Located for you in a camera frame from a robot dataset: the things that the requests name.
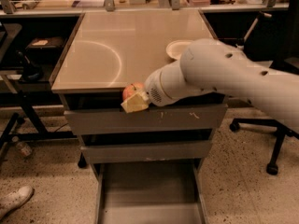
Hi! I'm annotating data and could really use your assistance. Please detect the middle grey drawer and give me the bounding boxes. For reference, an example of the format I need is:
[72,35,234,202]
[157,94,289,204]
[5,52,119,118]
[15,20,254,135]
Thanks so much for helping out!
[81,140,212,163]

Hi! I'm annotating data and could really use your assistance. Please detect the top grey drawer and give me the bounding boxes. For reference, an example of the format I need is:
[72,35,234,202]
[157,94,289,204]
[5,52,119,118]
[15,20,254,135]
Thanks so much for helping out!
[64,104,227,135]

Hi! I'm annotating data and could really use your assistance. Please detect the black handheld device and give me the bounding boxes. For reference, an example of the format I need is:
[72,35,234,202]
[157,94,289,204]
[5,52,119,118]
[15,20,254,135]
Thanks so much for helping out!
[16,50,43,82]

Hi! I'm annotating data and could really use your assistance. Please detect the open bottom grey drawer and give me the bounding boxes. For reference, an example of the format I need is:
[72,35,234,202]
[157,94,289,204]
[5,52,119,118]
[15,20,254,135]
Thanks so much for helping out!
[95,161,208,224]

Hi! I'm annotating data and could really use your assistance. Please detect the red apple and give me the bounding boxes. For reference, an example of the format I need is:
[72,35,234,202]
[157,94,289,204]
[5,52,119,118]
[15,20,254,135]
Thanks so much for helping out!
[122,82,144,100]

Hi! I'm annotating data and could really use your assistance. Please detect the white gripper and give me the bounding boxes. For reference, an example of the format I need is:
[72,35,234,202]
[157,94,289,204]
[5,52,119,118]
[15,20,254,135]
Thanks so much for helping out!
[121,66,175,113]

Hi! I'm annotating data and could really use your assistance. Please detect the plastic water bottle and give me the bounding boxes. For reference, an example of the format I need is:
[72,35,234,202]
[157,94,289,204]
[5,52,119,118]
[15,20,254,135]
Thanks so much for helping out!
[12,136,32,157]

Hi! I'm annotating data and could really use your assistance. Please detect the black office chair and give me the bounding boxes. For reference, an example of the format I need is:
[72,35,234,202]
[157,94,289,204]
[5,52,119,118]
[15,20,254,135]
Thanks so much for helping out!
[230,0,299,175]

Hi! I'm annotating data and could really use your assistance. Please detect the black desk frame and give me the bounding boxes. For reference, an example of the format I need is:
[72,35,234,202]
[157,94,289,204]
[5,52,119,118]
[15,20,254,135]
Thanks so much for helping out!
[0,68,78,166]

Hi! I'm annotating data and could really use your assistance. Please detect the grey drawer cabinet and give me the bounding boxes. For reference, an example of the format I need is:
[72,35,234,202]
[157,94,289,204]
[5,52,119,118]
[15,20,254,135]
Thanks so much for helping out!
[50,8,241,224]

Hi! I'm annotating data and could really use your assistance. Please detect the white shoe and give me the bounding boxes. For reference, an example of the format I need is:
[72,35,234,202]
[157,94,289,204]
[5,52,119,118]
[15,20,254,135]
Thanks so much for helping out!
[0,186,34,219]

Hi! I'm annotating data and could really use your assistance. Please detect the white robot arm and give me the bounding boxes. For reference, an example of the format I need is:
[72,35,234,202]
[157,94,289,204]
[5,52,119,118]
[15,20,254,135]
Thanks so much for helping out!
[121,38,299,133]

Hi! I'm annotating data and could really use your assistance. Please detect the black box on shelf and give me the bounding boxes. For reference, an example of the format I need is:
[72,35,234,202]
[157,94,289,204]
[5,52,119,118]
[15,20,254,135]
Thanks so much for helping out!
[25,36,65,63]

